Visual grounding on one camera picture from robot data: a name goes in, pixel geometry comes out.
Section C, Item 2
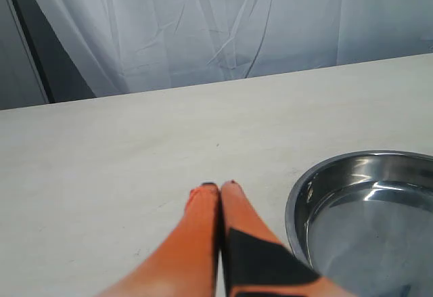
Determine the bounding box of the round stainless steel tray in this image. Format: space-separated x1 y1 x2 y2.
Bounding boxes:
285 151 432 296

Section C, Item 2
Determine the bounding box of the dark vertical frame post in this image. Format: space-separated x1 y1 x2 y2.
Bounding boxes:
12 0 95 104

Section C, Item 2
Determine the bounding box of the white backdrop curtain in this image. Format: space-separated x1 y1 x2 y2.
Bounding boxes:
36 0 432 97

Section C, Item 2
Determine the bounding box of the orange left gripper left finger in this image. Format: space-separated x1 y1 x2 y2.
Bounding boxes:
99 183 219 296

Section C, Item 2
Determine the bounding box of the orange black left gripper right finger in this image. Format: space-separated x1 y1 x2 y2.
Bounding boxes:
221 181 348 296

